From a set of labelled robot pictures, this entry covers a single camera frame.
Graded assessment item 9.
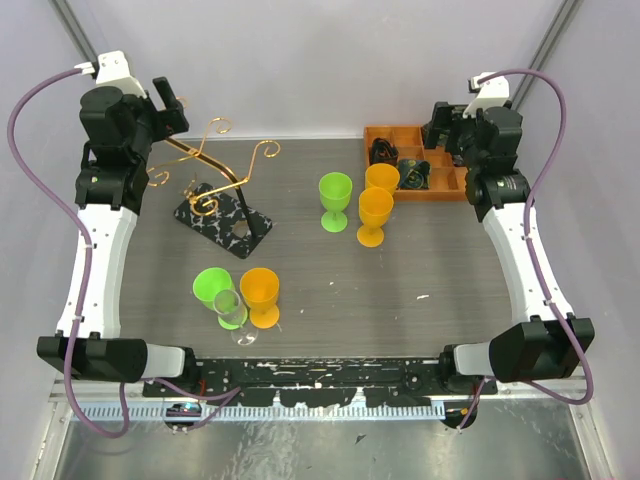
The orange goblet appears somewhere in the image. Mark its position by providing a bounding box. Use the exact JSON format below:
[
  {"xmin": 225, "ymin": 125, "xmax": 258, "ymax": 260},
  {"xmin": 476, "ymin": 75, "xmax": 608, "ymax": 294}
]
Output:
[
  {"xmin": 240, "ymin": 267, "xmax": 280, "ymax": 329},
  {"xmin": 365, "ymin": 163, "xmax": 400, "ymax": 195},
  {"xmin": 357, "ymin": 187, "xmax": 394, "ymax": 248}
]

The gold wine glass rack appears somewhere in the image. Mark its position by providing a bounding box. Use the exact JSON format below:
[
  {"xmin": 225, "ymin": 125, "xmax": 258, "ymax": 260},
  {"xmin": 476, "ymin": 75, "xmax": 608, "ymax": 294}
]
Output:
[{"xmin": 147, "ymin": 133, "xmax": 281, "ymax": 259}]

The green goblet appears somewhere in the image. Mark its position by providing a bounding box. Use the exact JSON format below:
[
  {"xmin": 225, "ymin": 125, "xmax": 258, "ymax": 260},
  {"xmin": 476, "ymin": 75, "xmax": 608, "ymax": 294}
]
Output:
[
  {"xmin": 319, "ymin": 172, "xmax": 353, "ymax": 233},
  {"xmin": 192, "ymin": 267, "xmax": 239, "ymax": 332}
]

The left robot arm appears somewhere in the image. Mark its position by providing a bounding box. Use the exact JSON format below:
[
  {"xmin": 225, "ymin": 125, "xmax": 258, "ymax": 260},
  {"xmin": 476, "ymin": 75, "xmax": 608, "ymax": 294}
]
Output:
[{"xmin": 36, "ymin": 77, "xmax": 200, "ymax": 396}]

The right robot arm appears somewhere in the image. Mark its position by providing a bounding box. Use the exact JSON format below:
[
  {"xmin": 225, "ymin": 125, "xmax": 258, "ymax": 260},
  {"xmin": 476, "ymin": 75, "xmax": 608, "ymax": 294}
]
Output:
[{"xmin": 423, "ymin": 102, "xmax": 595, "ymax": 394}]

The clear wine glass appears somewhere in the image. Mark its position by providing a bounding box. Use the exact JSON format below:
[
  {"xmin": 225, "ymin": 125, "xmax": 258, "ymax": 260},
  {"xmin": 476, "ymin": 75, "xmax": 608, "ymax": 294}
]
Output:
[{"xmin": 214, "ymin": 289, "xmax": 258, "ymax": 346}]

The orange compartment tray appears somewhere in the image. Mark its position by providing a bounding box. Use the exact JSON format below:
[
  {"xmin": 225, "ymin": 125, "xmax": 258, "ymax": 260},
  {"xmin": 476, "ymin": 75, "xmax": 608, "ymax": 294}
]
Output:
[{"xmin": 363, "ymin": 125, "xmax": 467, "ymax": 202}]

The dark floral cloth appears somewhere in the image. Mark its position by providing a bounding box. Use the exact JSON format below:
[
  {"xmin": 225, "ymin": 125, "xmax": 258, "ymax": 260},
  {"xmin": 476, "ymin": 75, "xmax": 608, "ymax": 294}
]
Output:
[{"xmin": 396, "ymin": 158, "xmax": 431, "ymax": 190}]

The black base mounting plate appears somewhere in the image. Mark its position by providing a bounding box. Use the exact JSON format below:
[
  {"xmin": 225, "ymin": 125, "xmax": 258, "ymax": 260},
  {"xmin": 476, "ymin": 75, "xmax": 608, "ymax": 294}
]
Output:
[{"xmin": 141, "ymin": 355, "xmax": 499, "ymax": 408}]

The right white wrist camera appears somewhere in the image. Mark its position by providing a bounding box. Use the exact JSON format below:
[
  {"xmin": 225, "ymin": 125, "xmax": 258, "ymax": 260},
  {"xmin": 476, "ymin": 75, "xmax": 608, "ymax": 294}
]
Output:
[{"xmin": 462, "ymin": 72, "xmax": 510, "ymax": 119}]

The grey cable duct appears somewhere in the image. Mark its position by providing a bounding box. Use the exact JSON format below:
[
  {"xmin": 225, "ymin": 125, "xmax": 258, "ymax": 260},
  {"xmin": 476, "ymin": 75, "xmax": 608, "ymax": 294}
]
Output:
[{"xmin": 72, "ymin": 402, "xmax": 446, "ymax": 422}]

